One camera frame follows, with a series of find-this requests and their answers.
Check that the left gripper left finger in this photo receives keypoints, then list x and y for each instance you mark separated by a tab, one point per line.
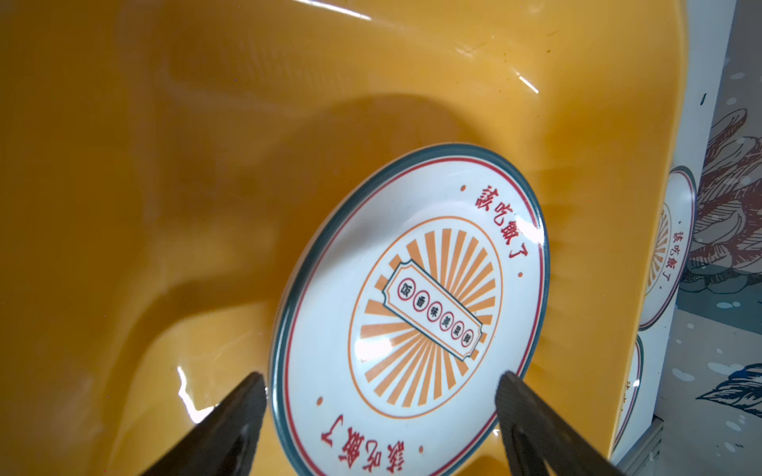
225	442

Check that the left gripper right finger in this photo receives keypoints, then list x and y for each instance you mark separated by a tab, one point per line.
537	440

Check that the orange sunburst plate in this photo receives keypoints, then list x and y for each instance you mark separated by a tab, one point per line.
426	284
672	245
631	390

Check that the yellow plastic bin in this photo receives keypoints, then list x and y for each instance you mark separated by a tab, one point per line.
164	164

